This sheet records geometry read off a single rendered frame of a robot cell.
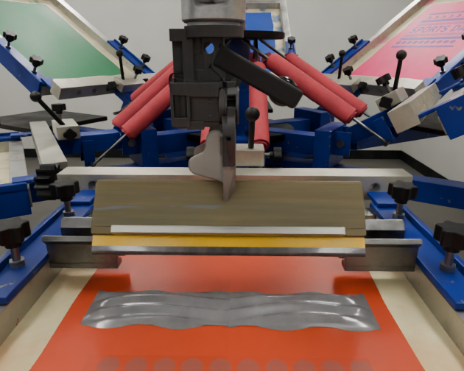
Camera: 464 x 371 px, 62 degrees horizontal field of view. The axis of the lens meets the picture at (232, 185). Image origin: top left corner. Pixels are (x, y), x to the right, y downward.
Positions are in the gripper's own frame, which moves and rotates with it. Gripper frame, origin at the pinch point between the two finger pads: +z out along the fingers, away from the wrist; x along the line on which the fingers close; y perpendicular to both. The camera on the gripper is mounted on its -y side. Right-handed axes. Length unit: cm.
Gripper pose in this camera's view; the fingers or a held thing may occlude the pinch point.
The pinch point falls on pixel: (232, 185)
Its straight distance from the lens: 52.0
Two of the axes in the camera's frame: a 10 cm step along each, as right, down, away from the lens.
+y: -10.0, 0.0, 0.2
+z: 0.0, 9.4, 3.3
